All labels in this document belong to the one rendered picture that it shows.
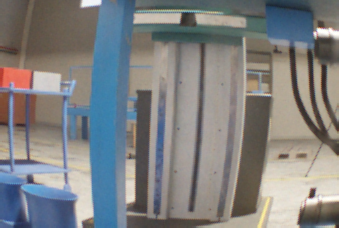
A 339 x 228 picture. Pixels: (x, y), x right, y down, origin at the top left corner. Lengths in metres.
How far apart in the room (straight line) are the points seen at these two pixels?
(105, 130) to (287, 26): 0.46
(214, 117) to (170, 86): 0.19
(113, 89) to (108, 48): 0.08
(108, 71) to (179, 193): 1.02
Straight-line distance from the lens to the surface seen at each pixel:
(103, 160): 1.00
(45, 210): 1.93
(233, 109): 1.84
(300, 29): 1.07
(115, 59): 0.99
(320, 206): 1.20
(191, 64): 1.92
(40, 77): 3.73
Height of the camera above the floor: 0.77
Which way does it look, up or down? 1 degrees up
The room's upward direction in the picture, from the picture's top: 3 degrees clockwise
